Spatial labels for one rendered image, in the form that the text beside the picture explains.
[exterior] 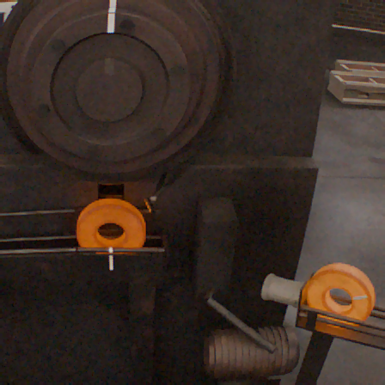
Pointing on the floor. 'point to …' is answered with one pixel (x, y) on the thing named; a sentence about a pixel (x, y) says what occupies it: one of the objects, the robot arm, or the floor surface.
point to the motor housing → (248, 355)
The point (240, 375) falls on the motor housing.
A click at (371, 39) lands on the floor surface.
